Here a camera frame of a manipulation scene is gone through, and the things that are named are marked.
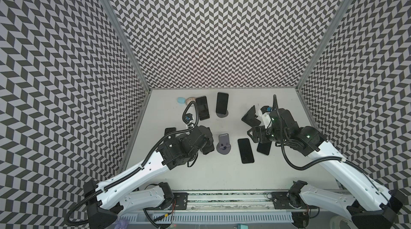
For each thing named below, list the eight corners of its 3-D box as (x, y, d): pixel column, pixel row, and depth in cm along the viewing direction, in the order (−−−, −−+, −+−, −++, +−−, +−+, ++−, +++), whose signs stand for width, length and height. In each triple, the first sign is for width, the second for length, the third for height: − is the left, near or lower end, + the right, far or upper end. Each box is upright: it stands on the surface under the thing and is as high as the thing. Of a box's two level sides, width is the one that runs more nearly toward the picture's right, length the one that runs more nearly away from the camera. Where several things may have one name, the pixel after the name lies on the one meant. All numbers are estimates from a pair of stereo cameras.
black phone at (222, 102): (215, 114, 104) (215, 101, 94) (217, 105, 109) (218, 91, 98) (225, 116, 103) (226, 103, 93) (227, 107, 108) (228, 93, 97)
